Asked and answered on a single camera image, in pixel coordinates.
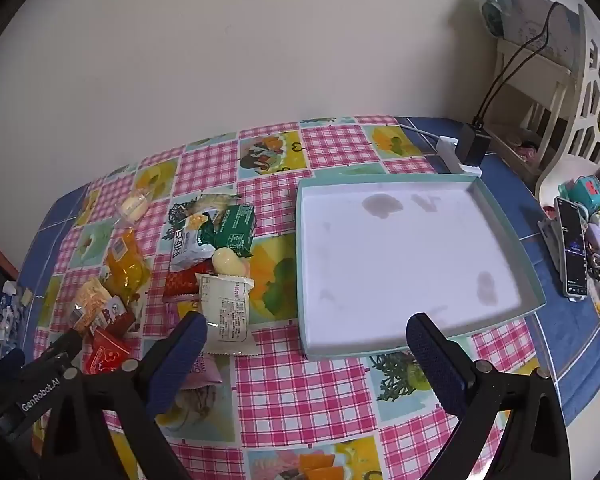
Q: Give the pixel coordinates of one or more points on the green snack packet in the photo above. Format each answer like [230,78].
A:
[235,230]

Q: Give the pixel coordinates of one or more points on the white wooden rack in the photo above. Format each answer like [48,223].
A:
[587,110]

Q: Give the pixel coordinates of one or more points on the black smartphone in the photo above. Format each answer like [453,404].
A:
[572,250]

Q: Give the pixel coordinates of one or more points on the pudding cup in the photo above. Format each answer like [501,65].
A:
[227,261]

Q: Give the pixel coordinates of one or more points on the pink toy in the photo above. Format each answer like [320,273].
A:
[522,147]

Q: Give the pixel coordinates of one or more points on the rolled patterned cloth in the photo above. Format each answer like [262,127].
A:
[525,20]

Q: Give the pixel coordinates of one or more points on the white power strip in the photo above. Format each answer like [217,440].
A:
[452,152]

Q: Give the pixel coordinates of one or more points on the white tray with teal rim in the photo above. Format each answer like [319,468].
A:
[405,260]

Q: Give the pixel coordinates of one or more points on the grey phone stand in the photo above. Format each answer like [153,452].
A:
[550,237]

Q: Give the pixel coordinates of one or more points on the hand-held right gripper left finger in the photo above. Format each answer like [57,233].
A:
[180,360]

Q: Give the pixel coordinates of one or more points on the red patterned snack packet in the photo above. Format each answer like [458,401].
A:
[180,285]

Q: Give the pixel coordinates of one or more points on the teal toy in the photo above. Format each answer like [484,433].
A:
[587,192]

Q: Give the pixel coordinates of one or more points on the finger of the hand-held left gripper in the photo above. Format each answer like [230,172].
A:
[7,365]
[40,392]

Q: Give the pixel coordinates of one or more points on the black charger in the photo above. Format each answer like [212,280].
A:
[472,145]

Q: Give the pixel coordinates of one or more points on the small white and green packet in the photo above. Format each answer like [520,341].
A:
[187,247]

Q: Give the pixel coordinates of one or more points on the white snack packet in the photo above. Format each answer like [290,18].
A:
[227,315]

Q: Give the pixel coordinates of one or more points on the biscuit packet with green edge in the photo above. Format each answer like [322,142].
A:
[210,202]

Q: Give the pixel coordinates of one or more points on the yellow jelly packet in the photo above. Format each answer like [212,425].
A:
[125,270]

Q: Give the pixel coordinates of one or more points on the crumpled blue and white wrapper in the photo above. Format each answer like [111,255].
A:
[7,317]

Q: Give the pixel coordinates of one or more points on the plain red snack packet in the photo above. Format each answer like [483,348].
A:
[105,355]

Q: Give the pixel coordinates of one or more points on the small cream packet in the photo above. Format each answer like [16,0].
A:
[26,297]

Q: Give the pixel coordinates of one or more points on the round cake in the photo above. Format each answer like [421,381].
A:
[132,205]

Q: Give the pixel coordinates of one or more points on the pink snack packet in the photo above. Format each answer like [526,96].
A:
[205,372]

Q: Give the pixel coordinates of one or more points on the pink checked printed tablecloth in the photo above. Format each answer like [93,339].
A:
[330,400]

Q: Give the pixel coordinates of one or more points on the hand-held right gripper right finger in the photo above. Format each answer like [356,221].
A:
[435,365]

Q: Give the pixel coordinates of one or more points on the golden orange snack packet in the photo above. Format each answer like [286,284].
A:
[92,302]

